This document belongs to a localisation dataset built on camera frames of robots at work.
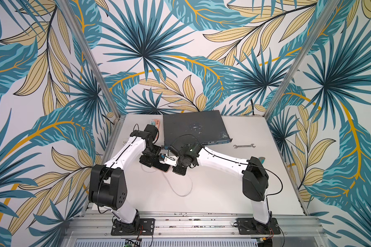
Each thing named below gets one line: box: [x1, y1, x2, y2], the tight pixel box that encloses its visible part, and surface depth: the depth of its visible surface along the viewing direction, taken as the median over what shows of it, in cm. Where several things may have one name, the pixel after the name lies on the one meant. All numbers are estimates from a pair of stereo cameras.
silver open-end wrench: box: [232, 143, 256, 149], surface depth 105 cm
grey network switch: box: [161, 110, 233, 150], surface depth 109 cm
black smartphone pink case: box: [151, 158, 172, 173], surface depth 78 cm
